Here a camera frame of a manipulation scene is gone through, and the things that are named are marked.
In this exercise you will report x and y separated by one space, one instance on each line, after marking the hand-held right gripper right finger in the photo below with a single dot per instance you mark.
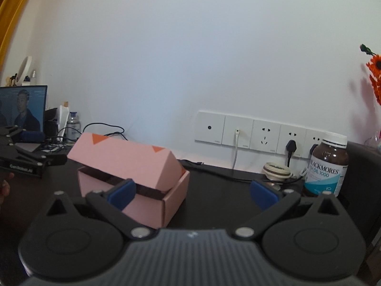
262 195

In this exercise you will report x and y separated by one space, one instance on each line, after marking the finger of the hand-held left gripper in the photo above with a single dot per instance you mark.
53 159
32 136

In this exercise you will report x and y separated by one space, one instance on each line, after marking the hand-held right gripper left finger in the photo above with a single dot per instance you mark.
122 195

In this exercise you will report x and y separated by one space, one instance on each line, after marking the pink cardboard box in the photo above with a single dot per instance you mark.
128 161

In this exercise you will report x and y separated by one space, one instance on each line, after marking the person's left hand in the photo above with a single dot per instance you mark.
4 189

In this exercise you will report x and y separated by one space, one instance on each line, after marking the beige round suction holder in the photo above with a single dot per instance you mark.
276 171

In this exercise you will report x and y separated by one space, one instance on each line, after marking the computer monitor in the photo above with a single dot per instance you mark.
20 107

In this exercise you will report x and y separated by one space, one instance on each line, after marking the white squeeze tube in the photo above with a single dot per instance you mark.
63 120

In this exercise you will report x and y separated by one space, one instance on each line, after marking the clear plastic bottle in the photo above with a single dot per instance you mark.
73 126

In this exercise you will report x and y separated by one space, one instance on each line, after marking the black power plug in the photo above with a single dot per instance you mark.
291 147

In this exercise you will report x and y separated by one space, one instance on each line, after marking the dark cosmetic brushes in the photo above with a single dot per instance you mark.
12 80

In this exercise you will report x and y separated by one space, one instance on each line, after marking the white oval object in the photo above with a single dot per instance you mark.
24 70

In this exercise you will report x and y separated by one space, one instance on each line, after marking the brown supplement bottle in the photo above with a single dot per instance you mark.
326 166

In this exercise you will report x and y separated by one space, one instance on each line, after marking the black glossy appliance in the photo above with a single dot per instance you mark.
363 184

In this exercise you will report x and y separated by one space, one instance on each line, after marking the orange artificial flowers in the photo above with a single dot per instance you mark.
376 74

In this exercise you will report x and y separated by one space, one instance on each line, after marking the white wall socket row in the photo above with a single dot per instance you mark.
210 128

